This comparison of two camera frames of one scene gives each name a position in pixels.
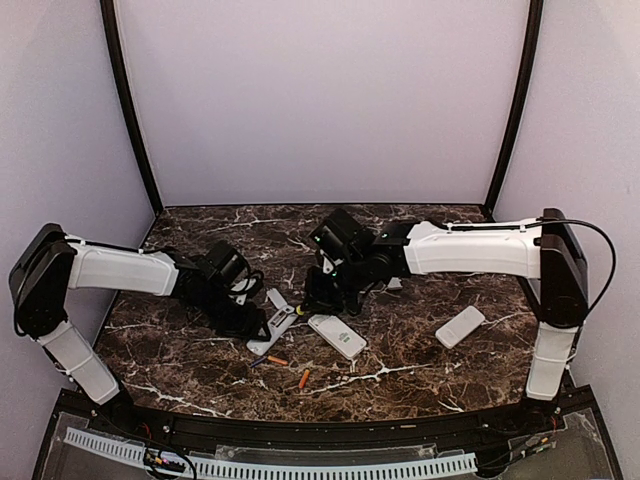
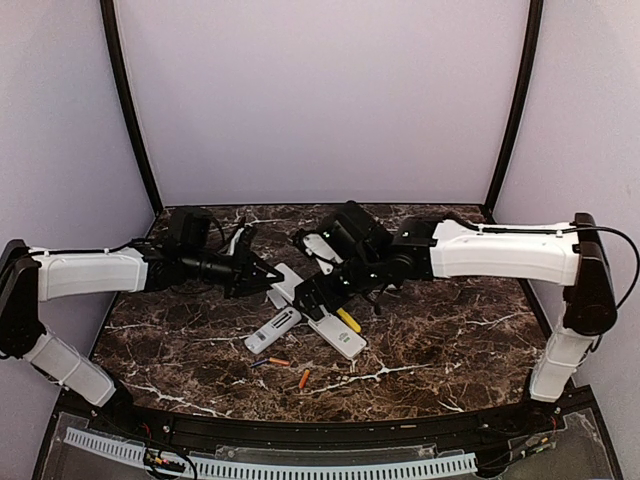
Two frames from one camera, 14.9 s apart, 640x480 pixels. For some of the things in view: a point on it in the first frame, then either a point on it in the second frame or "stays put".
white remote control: x=453 y=332 to x=282 y=293
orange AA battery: x=277 y=360 stays put
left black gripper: x=247 y=325 to x=243 y=281
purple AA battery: x=262 y=359 stays put
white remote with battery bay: x=337 y=334 stays put
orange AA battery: x=304 y=378 stays put
